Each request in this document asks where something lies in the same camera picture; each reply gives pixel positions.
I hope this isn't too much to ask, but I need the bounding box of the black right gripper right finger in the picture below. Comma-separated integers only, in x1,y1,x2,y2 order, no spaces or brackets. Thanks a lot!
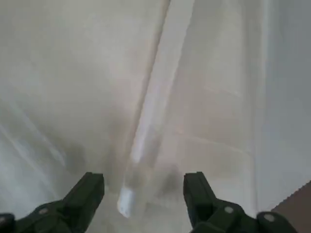
183,171,302,233

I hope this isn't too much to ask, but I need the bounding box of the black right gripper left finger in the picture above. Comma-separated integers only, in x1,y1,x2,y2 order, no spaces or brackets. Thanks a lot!
0,171,105,233

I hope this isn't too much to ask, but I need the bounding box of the beige tablecloth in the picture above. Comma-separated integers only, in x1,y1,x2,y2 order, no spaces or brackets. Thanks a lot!
0,0,311,226

